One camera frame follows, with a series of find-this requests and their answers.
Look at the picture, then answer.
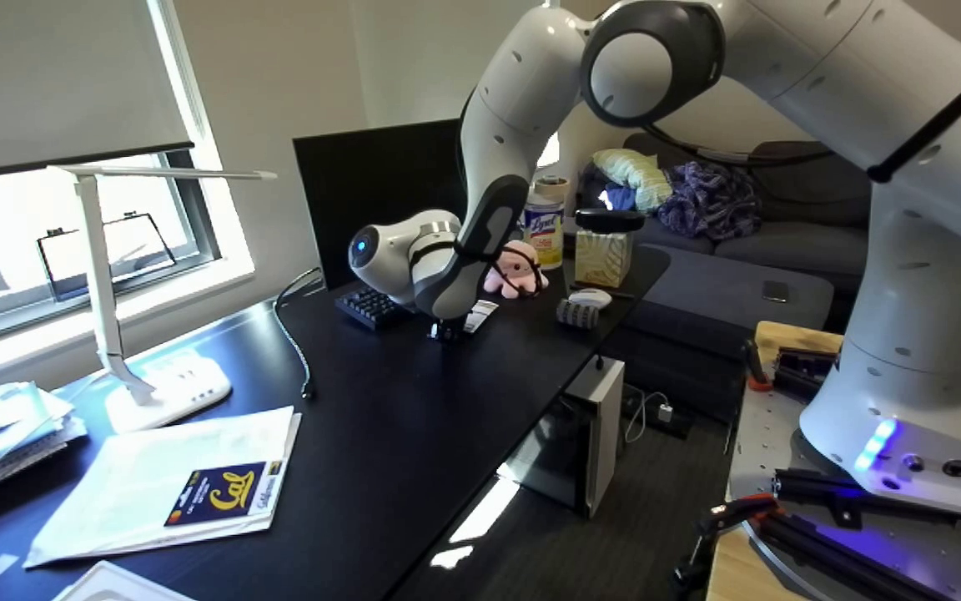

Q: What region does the white paper stack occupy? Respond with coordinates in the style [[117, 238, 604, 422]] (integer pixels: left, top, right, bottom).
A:
[[28, 408, 302, 567]]

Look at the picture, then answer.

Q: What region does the pile of papers and bags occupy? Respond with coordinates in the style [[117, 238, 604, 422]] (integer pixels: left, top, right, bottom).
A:
[[0, 381, 88, 479]]

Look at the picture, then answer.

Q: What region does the pink octopus plush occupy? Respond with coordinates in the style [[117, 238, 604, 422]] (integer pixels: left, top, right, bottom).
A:
[[485, 240, 547, 299]]

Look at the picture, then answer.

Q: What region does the disinfectant wipes canister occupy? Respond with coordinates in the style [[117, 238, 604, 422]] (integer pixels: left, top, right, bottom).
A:
[[521, 175, 566, 270]]

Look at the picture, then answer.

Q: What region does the black computer monitor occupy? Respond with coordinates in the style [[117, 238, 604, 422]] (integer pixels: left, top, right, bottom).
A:
[[295, 115, 463, 286]]

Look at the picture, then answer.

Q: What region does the white computer tower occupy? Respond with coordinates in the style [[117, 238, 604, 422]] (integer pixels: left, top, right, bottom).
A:
[[521, 353, 625, 516]]

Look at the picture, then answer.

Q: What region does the grey sofa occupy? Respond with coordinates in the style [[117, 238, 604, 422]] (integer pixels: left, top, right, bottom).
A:
[[625, 133, 872, 361]]

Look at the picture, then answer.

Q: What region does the white desk lamp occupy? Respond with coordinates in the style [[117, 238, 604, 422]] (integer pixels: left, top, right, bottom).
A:
[[58, 162, 269, 432]]

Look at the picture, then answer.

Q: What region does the blue Cal booklet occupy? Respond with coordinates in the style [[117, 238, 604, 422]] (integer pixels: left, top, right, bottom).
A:
[[164, 460, 273, 528]]

